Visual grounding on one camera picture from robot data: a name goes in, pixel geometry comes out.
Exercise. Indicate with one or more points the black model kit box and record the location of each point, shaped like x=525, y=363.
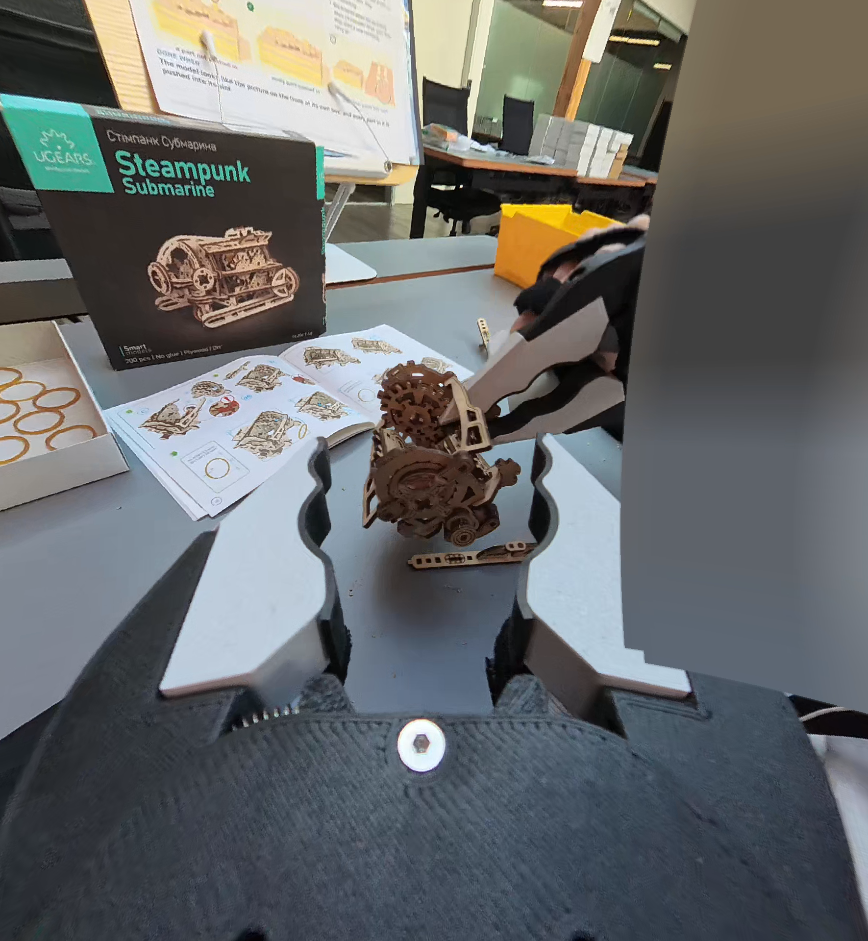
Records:
x=88, y=294

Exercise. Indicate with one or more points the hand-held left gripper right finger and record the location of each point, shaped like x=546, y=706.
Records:
x=581, y=588

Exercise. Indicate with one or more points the person's right hand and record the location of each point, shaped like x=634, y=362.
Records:
x=614, y=234

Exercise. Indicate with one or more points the stack of white boxes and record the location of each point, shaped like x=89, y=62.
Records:
x=588, y=147

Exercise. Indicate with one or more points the white clipboard stand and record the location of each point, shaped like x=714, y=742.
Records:
x=349, y=256

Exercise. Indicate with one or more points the yellow plastic bin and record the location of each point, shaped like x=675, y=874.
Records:
x=529, y=242

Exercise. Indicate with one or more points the grey desk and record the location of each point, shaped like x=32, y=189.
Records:
x=73, y=588

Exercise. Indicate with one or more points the white paper notice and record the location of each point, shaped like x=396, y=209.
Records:
x=601, y=29

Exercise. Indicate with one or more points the wooden mechanical model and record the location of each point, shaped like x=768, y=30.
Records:
x=434, y=478

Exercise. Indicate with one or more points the background wooden table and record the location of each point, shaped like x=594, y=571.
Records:
x=522, y=167

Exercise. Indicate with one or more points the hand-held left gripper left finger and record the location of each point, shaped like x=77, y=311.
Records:
x=257, y=588

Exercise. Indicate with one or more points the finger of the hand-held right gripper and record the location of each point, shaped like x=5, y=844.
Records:
x=522, y=360
x=573, y=412

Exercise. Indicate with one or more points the open instruction booklet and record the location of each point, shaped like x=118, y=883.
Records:
x=184, y=441

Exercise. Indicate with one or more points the white cardboard tray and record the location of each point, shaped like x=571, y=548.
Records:
x=37, y=478

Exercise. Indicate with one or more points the wooden clipboard with instruction sheet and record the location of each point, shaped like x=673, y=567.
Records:
x=294, y=73

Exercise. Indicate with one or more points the flat wooden strip part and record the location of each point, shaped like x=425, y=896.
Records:
x=448, y=559

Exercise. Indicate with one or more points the small wooden lever part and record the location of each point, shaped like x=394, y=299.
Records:
x=484, y=338

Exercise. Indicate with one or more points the black office chair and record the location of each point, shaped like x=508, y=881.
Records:
x=518, y=121
x=445, y=106

